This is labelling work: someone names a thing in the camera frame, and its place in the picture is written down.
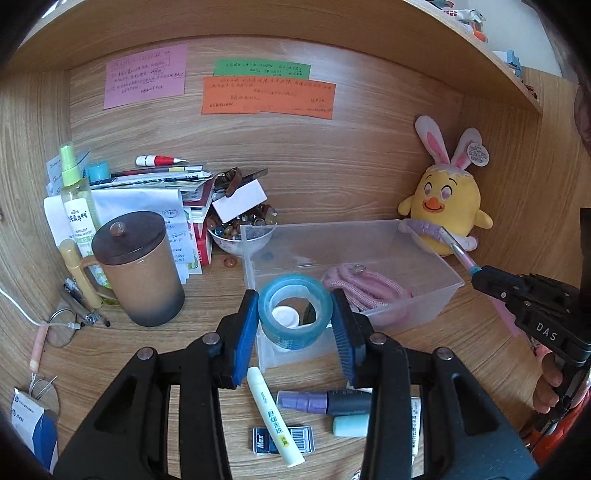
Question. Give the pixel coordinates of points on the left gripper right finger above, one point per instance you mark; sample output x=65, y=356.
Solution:
x=466, y=436

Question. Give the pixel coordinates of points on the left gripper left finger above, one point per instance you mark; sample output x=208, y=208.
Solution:
x=124, y=435

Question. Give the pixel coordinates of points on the pink pen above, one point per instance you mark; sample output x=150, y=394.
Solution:
x=466, y=260

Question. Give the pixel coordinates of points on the blue tape roll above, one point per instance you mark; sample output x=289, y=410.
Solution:
x=306, y=295
x=98, y=172

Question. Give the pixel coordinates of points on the person right hand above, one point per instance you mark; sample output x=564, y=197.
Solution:
x=544, y=395

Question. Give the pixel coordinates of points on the blue white carton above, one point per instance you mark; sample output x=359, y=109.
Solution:
x=35, y=428

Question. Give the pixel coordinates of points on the blue staple box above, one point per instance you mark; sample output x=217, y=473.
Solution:
x=262, y=442

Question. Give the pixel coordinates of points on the eyeglasses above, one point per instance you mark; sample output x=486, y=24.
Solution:
x=57, y=331

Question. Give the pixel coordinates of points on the yellow chick plush toy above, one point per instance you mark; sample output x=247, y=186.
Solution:
x=447, y=196

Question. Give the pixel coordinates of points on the clear plastic storage bin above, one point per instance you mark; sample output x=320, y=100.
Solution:
x=385, y=247

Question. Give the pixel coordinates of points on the brown lidded mug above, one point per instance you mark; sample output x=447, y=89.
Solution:
x=131, y=263

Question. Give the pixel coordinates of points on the white cap bottle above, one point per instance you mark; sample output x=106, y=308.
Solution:
x=286, y=316

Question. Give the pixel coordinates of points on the yellow green spray bottle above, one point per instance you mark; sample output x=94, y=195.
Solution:
x=78, y=202

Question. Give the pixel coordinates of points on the white bowl of beads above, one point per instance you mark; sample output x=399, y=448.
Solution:
x=247, y=233

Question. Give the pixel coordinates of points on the stack of books and papers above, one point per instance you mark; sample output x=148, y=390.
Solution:
x=112, y=203

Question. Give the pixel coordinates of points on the white small box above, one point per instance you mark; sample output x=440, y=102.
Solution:
x=245, y=198

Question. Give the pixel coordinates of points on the blue tape roll on papers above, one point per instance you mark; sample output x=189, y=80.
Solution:
x=98, y=172

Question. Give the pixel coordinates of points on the red white marker pen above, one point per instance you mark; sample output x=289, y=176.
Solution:
x=157, y=161

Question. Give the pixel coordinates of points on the orange sticky note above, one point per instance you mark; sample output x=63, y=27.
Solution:
x=265, y=94

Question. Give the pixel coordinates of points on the pink sticky note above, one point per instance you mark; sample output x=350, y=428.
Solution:
x=148, y=75

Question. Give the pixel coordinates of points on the green sticky note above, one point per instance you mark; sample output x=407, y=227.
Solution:
x=260, y=67

